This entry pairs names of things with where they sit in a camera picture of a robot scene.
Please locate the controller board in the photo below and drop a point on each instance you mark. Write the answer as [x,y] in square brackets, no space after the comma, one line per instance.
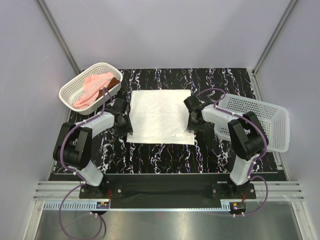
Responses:
[103,205]
[238,208]

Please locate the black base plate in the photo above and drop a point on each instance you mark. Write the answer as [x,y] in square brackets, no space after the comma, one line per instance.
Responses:
[167,191]

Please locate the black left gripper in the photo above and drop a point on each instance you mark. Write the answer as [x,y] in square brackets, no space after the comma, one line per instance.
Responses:
[128,129]

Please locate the white perforated basket right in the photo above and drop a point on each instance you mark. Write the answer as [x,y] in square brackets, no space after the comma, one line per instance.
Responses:
[274,119]

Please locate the right controller board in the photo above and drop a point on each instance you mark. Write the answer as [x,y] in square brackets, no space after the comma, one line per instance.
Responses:
[238,208]

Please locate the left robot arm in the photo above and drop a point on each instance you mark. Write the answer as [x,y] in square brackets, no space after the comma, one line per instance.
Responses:
[73,148]

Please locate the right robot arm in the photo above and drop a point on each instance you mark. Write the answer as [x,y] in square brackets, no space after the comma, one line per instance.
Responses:
[247,137]

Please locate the white perforated basket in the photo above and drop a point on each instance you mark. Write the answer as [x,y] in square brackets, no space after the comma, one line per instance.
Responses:
[73,89]
[274,119]

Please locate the white perforated basket left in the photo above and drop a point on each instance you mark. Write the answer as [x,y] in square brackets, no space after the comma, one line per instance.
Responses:
[73,89]

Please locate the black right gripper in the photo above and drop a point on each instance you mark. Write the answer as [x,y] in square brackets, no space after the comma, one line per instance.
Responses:
[190,127]

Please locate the brown towel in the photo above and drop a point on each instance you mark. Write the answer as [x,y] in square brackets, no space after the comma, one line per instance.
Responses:
[114,81]

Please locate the left controller board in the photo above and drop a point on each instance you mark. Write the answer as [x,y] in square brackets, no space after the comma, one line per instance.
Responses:
[103,205]

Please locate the white towel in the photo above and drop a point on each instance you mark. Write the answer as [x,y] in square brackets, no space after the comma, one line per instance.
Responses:
[160,117]

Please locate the pink towel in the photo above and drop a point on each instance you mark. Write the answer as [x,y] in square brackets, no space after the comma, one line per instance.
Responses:
[91,87]

